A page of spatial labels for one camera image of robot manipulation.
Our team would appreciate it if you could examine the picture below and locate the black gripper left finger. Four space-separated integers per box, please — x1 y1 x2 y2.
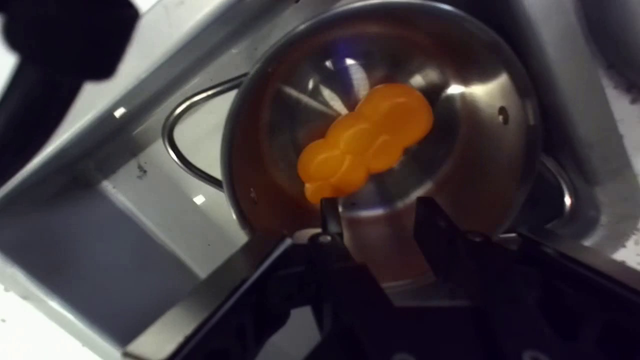
172 199 402 360

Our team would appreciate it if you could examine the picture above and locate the orange toy bread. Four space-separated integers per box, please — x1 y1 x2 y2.
296 80 435 208

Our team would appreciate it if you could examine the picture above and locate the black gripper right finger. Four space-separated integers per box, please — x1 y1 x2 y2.
412 197 640 360

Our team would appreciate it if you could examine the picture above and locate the silver metal pot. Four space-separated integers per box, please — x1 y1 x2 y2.
161 0 578 273

